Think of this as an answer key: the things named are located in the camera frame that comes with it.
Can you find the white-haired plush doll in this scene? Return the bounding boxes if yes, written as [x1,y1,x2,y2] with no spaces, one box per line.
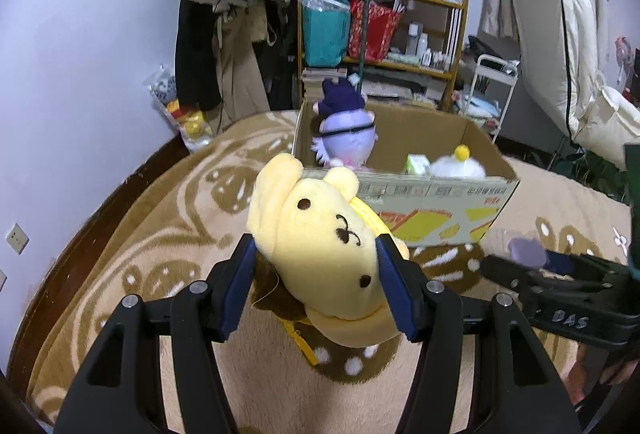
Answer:
[508,237,548,269]

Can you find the white fluffy plush toy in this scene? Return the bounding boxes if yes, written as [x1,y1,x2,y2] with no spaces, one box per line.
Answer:
[428,145,486,179]

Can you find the green tissue pack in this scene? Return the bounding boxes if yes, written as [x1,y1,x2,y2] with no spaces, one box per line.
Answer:
[405,154,431,176]

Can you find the purple-dressed plush doll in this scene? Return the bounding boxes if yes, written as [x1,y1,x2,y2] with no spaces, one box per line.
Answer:
[310,78,378,170]

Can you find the person right hand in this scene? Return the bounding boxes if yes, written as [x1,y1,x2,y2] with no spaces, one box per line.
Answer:
[563,344,639,406]

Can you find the cardboard box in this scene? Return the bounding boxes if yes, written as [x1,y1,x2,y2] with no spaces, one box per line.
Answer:
[290,100,522,249]

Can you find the white utility cart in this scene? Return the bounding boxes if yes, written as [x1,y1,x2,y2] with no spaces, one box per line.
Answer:
[456,54,520,142]

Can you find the wooden shelf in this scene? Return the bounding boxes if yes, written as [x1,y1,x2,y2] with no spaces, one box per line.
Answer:
[294,0,474,111]

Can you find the stack of books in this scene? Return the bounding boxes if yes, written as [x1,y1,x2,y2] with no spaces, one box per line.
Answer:
[300,67,350,103]

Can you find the plastic bag of toys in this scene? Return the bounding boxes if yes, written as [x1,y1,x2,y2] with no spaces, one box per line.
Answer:
[143,65,214,153]

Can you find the red gift bag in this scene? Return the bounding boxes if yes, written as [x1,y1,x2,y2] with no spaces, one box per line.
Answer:
[347,0,402,62]

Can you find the cream recliner chair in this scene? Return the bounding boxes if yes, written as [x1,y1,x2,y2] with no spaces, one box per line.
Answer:
[512,0,639,170]

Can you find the teal bag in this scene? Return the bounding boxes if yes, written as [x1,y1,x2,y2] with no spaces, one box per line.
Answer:
[298,0,350,67]

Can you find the black garment hanging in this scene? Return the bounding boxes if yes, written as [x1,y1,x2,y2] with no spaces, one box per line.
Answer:
[175,0,221,111]

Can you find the green pole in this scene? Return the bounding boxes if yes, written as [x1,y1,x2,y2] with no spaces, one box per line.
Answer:
[356,0,370,93]

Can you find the beige trousers hanging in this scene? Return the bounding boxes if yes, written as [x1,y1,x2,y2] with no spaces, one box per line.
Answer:
[207,1,269,135]

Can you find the wall socket upper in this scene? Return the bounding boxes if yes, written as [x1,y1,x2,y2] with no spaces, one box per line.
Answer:
[6,223,29,254]

